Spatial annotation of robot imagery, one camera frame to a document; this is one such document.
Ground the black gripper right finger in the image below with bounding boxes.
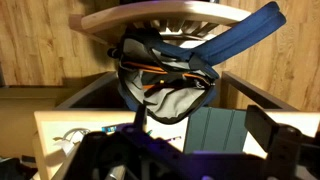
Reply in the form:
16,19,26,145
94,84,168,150
244,104,303,158

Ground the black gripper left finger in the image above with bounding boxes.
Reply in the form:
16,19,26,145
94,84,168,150
120,104,148,135

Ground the blue and grey backpack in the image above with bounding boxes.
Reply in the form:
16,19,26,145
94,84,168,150
107,0,288,125

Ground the dark rectangular mat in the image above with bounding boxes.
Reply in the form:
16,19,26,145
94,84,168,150
183,106,249,155

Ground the wooden chair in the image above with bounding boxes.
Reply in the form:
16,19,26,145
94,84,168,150
54,0,298,112

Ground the white cable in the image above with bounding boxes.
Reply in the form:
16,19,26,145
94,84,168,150
52,127,92,150

